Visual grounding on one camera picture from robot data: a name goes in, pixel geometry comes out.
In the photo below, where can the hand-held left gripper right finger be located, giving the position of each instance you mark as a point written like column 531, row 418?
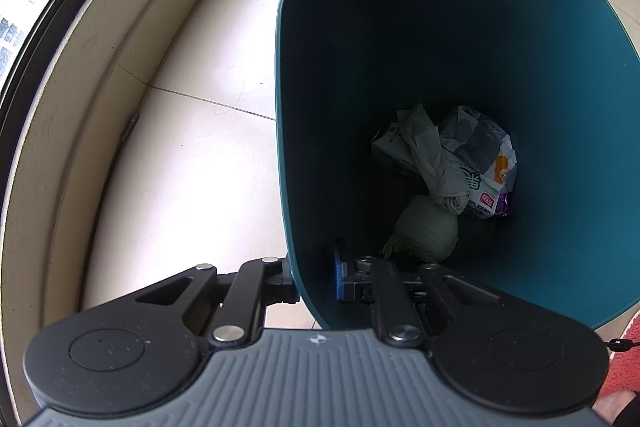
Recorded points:
column 341, row 272

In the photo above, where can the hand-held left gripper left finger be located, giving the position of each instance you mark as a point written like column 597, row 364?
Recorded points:
column 280, row 279

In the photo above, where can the printed snack wrapper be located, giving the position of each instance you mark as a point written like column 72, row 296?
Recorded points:
column 387, row 152

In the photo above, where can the white twisted paper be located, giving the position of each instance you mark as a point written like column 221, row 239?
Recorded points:
column 430, row 152

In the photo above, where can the printed snack packet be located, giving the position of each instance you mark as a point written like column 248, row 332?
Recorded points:
column 477, row 139

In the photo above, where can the dark green trash bin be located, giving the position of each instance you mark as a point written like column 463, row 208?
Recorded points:
column 500, row 57

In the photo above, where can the person's foot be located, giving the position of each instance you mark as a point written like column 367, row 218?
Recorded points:
column 610, row 407

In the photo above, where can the pink fluffy slipper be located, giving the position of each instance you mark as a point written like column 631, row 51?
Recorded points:
column 627, row 367

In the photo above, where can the black pants leg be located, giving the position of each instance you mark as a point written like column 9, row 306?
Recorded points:
column 631, row 417

